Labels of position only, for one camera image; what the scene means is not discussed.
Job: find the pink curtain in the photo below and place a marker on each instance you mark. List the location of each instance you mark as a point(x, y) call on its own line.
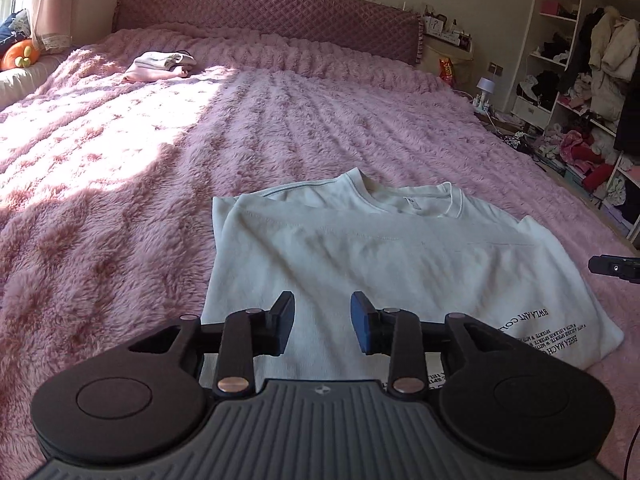
point(50, 5)

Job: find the bedside wall shelf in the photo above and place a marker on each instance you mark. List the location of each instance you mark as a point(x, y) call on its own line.
point(447, 32)

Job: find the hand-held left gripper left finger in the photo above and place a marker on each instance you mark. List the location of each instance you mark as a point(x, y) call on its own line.
point(283, 322)

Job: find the pink fluffy blanket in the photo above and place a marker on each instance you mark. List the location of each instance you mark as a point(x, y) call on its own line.
point(150, 185)

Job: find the red snack bag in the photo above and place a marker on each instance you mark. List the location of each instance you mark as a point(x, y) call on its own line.
point(448, 71)

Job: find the white open wardrobe shelf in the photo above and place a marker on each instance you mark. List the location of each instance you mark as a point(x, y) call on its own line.
point(550, 50)

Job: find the small white table lamp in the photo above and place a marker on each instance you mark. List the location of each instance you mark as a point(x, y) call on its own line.
point(484, 87)

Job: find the orange plush toy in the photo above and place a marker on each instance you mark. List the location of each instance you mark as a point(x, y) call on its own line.
point(17, 56)

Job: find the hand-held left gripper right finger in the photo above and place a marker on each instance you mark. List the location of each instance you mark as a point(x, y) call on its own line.
point(361, 322)

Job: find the dark blue patterned pillow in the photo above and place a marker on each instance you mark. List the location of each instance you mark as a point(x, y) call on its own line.
point(15, 27)

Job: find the pink quilted headboard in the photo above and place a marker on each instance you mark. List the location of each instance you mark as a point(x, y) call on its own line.
point(270, 15)

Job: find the hanging black coat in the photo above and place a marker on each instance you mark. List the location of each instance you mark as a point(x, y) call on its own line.
point(580, 55)

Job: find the folded pink and white clothes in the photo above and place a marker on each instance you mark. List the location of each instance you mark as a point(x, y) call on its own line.
point(160, 66)

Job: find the cream window seat cushion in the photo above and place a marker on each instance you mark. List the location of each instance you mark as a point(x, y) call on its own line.
point(25, 80)

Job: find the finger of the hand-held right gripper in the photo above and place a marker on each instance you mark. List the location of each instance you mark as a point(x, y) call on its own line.
point(617, 267)

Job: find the white printed sweatshirt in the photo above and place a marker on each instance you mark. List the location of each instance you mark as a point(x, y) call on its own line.
point(390, 260)

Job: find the wall socket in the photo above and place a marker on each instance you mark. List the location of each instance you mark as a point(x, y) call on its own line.
point(497, 68)

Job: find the hanging white coat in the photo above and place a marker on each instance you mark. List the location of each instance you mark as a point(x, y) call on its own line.
point(617, 55)

